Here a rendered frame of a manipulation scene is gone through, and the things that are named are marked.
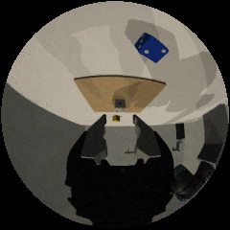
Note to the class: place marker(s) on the blue die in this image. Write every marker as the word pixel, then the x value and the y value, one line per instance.
pixel 150 47

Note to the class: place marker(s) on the tan flat mat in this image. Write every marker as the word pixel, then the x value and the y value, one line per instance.
pixel 101 91

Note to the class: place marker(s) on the white die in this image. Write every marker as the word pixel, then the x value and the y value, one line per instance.
pixel 120 105

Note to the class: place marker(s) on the yellow die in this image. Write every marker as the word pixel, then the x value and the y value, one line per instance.
pixel 116 118

